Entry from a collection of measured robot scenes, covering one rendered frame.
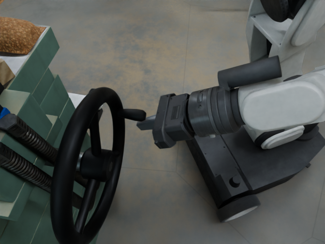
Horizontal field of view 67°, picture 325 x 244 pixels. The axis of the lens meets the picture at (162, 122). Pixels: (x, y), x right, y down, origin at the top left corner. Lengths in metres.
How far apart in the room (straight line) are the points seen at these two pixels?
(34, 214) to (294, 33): 0.73
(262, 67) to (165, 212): 0.98
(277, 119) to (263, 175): 0.86
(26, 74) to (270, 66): 0.45
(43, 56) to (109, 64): 1.26
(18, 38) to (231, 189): 0.92
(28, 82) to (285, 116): 0.48
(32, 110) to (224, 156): 0.93
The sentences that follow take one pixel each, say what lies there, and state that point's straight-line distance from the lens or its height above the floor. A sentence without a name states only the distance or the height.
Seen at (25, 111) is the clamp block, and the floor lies 0.95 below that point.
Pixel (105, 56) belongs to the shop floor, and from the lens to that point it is 1.91.
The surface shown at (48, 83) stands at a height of 0.81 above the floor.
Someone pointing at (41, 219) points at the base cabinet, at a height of 0.59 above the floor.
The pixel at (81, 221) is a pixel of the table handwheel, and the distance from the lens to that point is 0.46.
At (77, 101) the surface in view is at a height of 0.62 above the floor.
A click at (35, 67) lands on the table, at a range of 0.59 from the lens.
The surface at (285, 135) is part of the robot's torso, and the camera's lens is 1.18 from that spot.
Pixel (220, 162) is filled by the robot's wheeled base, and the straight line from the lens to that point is 1.17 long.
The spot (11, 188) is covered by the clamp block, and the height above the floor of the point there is 0.89.
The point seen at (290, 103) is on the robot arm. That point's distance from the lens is 0.38.
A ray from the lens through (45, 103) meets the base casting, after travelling 0.63.
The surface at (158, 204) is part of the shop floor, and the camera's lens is 1.28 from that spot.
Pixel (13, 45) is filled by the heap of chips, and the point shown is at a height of 0.91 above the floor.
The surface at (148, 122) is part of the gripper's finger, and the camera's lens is 0.50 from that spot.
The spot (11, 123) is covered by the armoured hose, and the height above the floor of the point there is 0.97.
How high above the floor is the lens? 1.24
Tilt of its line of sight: 57 degrees down
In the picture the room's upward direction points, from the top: straight up
